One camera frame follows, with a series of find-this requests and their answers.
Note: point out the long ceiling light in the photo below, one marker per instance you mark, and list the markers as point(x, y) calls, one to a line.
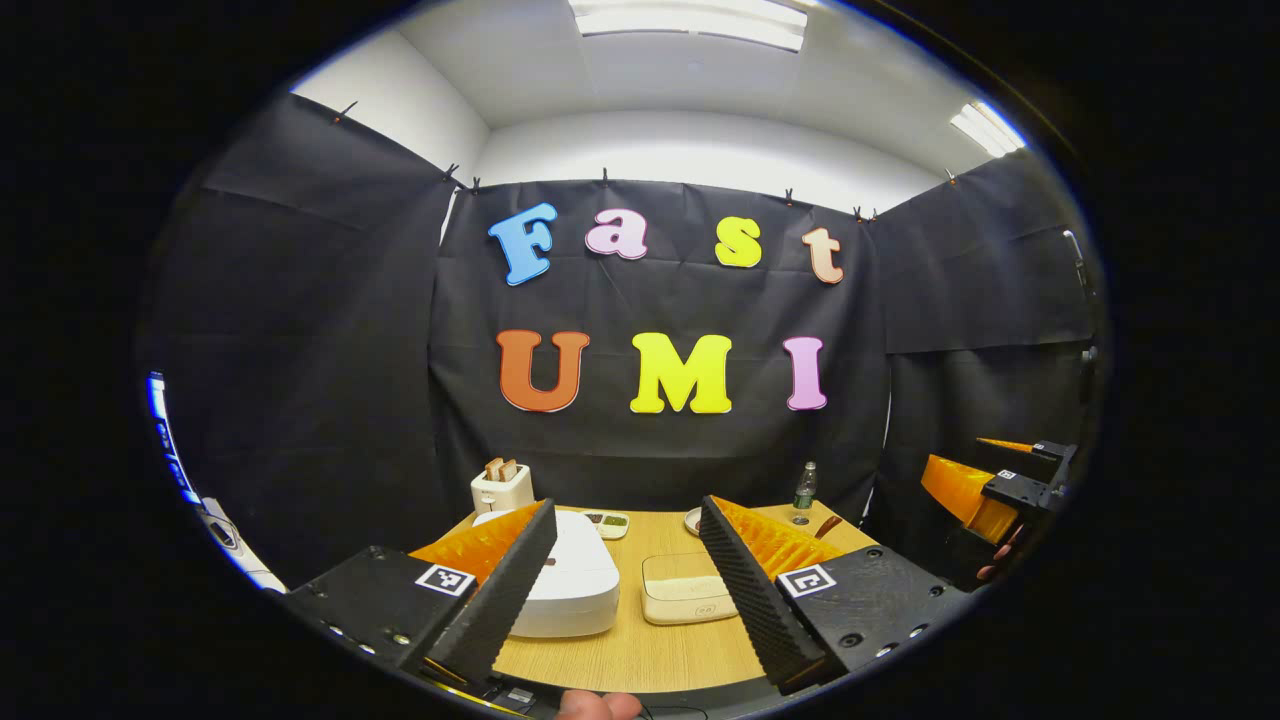
point(690, 20)

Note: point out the row of black cloth clips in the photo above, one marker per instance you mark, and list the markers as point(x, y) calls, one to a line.
point(605, 178)

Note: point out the grey stand pole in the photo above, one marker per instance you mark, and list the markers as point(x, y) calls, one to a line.
point(1078, 255)

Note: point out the black backdrop cloth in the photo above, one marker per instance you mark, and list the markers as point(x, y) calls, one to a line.
point(660, 300)

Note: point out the brown wooden spoon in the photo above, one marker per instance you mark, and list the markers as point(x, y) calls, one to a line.
point(828, 528)

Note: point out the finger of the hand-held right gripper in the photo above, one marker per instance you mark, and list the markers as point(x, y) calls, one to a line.
point(960, 490)
point(1050, 450)

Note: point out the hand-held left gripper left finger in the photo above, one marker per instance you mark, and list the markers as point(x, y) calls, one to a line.
point(510, 590)

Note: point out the green glass bottle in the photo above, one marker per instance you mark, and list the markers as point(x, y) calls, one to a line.
point(804, 492)

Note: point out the clear rice box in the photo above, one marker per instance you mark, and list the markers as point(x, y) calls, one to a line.
point(690, 590)

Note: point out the white rice cooker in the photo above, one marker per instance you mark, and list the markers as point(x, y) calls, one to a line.
point(575, 590)

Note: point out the small ceiling light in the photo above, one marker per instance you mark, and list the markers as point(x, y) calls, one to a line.
point(988, 128)

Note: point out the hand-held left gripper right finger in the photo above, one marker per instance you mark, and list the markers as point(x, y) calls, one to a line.
point(745, 590)

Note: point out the white device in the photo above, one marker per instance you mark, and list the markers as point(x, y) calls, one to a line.
point(240, 540)

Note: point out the white toaster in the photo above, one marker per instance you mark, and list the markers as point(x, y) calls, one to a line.
point(500, 492)

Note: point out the small white plate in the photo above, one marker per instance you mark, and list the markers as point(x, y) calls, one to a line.
point(692, 522)

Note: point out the white divided grain tray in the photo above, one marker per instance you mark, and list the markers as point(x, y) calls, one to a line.
point(610, 521)

